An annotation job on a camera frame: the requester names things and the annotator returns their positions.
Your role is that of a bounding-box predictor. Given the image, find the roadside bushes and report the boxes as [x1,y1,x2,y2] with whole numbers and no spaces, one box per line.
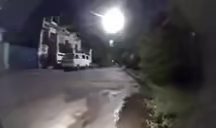
[119,19,216,91]

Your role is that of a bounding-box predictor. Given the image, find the blue wall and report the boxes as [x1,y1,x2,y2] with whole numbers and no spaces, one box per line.
[0,40,39,72]

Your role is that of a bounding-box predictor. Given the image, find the pale multi-storey building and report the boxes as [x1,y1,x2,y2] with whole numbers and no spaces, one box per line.
[37,15,94,70]

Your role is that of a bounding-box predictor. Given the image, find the grey asphalt road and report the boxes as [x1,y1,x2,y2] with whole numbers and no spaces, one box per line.
[0,65,141,128]

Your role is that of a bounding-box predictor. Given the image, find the street lamp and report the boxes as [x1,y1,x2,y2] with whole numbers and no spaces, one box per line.
[90,7,126,48]

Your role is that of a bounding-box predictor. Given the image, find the white van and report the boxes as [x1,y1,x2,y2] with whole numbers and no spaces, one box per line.
[61,52,92,72]

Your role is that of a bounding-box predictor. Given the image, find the grass verge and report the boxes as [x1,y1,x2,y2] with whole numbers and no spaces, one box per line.
[114,68,216,128]

